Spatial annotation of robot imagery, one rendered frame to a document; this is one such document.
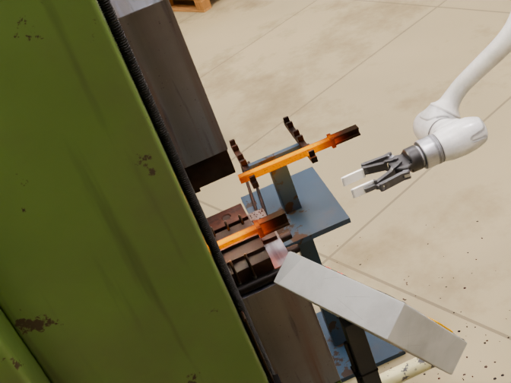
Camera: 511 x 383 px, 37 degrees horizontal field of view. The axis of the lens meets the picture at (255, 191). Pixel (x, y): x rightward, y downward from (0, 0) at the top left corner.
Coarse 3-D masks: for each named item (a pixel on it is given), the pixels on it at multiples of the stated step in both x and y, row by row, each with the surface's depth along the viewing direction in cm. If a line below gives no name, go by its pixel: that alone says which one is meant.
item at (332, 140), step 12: (336, 132) 254; (348, 132) 252; (312, 144) 253; (324, 144) 252; (336, 144) 253; (288, 156) 252; (300, 156) 252; (264, 168) 251; (276, 168) 252; (240, 180) 251
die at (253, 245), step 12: (240, 228) 225; (216, 240) 224; (240, 240) 218; (252, 240) 218; (228, 252) 217; (240, 252) 215; (252, 252) 214; (264, 252) 214; (228, 264) 214; (240, 264) 213; (252, 264) 211; (264, 264) 212; (240, 276) 211
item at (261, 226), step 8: (272, 216) 220; (280, 216) 219; (256, 224) 220; (264, 224) 220; (272, 224) 221; (280, 224) 221; (288, 224) 221; (240, 232) 220; (248, 232) 219; (256, 232) 219; (264, 232) 221; (272, 232) 221; (224, 240) 219; (232, 240) 218
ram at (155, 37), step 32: (128, 0) 173; (160, 0) 166; (128, 32) 167; (160, 32) 169; (160, 64) 172; (192, 64) 174; (160, 96) 176; (192, 96) 178; (192, 128) 181; (192, 160) 185
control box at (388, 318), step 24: (288, 264) 172; (312, 264) 168; (288, 288) 170; (312, 288) 165; (336, 288) 161; (360, 288) 157; (336, 312) 158; (360, 312) 155; (384, 312) 151; (408, 312) 151; (384, 336) 149; (408, 336) 153; (432, 336) 158; (456, 336) 164; (432, 360) 160; (456, 360) 166
